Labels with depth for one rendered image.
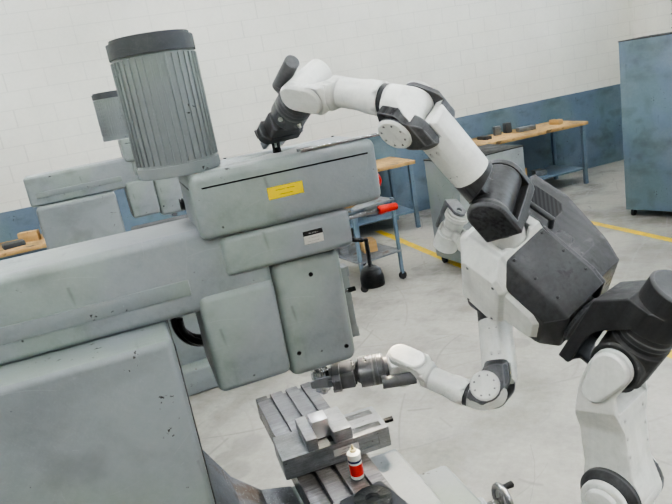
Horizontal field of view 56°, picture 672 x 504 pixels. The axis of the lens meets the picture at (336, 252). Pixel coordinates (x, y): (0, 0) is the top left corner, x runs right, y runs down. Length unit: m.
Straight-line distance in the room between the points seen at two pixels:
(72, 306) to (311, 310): 0.57
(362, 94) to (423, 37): 7.84
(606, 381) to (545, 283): 0.24
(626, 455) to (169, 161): 1.23
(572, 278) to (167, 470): 1.01
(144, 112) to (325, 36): 7.17
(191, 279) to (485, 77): 8.34
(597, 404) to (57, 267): 1.23
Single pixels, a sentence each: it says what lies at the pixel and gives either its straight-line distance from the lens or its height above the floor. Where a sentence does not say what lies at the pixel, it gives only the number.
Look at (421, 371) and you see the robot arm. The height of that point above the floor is 1.25.
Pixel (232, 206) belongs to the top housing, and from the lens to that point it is 1.50.
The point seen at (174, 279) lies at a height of 1.66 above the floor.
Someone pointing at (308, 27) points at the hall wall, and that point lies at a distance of 8.54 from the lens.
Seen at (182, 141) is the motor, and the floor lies 1.97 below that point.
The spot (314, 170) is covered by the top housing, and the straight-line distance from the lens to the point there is 1.54.
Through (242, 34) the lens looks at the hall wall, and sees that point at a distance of 8.32.
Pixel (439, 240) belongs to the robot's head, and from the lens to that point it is 1.65.
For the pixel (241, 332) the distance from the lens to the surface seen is 1.58.
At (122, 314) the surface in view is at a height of 1.61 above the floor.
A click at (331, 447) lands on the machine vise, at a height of 0.97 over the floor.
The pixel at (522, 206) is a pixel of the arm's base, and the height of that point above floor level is 1.71.
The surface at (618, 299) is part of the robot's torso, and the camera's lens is 1.42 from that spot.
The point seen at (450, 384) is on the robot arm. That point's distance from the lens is 1.73.
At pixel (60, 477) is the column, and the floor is 1.32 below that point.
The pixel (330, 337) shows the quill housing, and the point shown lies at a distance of 1.68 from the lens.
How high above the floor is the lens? 2.05
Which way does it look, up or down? 15 degrees down
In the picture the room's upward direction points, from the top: 10 degrees counter-clockwise
